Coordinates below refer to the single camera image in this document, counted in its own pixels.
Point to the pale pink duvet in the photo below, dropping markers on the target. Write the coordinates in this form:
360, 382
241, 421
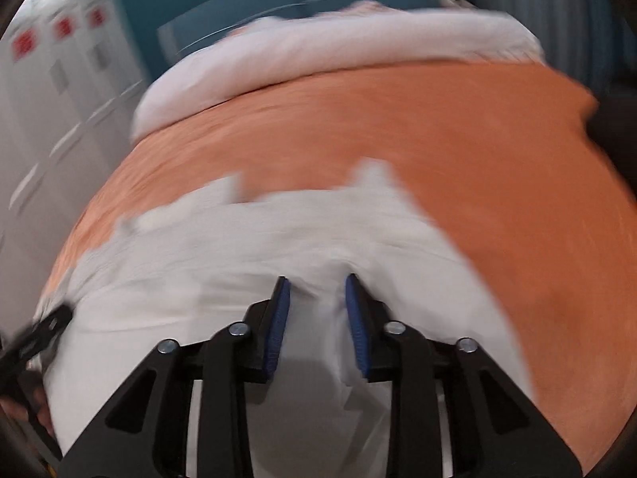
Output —
323, 55

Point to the white zip jacket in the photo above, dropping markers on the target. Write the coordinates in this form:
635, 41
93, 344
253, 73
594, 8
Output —
209, 264

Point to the blue padded headboard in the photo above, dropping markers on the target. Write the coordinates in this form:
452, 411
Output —
278, 5

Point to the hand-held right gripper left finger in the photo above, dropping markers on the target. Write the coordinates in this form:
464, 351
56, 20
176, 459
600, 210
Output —
279, 318

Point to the grey blue curtain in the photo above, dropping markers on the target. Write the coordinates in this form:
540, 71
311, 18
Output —
537, 5

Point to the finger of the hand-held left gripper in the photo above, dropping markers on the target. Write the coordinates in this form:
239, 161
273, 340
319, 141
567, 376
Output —
35, 338

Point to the orange bed blanket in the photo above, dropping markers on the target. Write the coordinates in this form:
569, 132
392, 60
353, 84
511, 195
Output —
448, 169

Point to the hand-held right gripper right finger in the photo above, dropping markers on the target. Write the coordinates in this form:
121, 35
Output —
356, 326

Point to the white panelled wardrobe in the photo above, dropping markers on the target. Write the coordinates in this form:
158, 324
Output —
54, 99

